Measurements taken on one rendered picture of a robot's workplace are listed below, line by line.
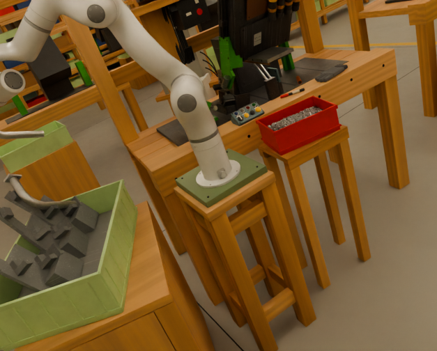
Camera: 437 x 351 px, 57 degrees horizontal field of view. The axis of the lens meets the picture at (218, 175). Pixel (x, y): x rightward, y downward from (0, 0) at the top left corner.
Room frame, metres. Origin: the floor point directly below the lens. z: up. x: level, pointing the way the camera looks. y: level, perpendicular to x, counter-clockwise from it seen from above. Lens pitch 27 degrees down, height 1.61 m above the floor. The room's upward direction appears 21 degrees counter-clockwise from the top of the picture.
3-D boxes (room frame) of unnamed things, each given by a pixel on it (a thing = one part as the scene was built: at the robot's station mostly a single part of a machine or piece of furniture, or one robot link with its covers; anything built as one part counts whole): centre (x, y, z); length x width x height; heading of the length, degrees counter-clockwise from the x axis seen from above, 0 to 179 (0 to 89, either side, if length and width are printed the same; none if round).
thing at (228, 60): (2.17, -0.29, 1.17); 0.13 x 0.12 x 0.20; 106
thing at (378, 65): (1.98, -0.42, 0.82); 1.50 x 0.14 x 0.15; 106
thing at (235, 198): (1.47, 0.00, 0.83); 0.32 x 0.32 x 0.04; 21
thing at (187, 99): (1.43, 0.00, 1.18); 0.19 x 0.12 x 0.24; 173
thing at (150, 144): (2.25, -0.34, 0.44); 1.49 x 0.70 x 0.88; 106
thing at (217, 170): (1.47, 0.00, 0.97); 0.19 x 0.19 x 0.18
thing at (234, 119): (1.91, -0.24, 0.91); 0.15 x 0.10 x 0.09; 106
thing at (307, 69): (2.25, -0.34, 0.89); 1.10 x 0.42 x 0.02; 106
